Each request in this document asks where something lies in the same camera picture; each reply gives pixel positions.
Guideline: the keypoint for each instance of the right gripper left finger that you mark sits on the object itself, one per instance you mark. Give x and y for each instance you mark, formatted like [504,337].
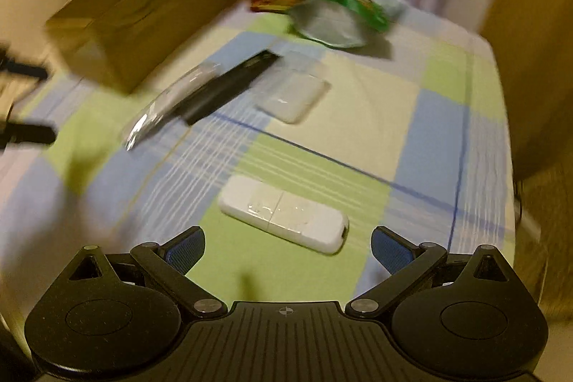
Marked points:
[166,266]

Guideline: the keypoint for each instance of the finger of the left gripper afar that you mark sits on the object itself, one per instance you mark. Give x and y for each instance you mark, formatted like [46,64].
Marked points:
[10,65]

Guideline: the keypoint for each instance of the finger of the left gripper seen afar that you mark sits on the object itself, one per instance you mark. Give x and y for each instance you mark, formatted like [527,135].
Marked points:
[26,133]

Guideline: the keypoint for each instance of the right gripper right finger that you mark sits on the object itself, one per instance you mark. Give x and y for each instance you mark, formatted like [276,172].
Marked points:
[409,265]

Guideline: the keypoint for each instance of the white remote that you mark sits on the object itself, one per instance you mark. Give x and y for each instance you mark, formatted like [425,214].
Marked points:
[162,108]

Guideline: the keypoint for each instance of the white rounded plastic device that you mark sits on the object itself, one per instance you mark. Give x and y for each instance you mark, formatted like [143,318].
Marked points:
[285,215]

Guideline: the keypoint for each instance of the brown cardboard box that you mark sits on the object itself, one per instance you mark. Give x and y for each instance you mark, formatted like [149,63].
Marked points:
[118,43]

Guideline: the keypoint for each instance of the checkered tablecloth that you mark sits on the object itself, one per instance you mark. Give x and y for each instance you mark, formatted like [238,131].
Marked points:
[412,135]

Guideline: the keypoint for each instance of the black remote control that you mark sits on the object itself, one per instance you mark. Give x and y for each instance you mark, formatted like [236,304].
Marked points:
[220,90]

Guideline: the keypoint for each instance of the clear plastic tray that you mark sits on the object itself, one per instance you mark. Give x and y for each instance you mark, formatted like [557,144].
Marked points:
[290,88]

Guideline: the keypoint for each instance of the green snack bag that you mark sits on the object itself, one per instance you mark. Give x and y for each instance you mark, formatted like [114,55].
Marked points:
[345,24]

